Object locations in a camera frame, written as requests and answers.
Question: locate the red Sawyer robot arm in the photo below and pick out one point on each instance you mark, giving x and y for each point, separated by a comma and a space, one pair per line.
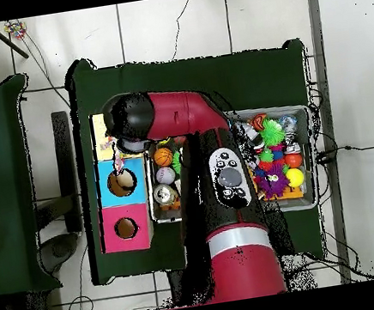
181, 114

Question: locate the wooden box with three holes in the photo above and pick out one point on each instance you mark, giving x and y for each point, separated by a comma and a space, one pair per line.
110, 197

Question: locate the green spiky ball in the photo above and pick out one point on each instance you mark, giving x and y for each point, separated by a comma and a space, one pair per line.
176, 162

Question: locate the orange basketball toy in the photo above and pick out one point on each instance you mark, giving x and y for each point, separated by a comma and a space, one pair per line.
163, 157

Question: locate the purple spiky monster toy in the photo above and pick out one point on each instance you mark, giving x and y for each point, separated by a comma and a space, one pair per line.
272, 182

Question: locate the small multicoloured toy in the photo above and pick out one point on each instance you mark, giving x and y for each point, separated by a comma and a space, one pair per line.
16, 29

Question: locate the black rod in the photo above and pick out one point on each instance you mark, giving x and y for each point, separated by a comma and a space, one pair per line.
5, 39

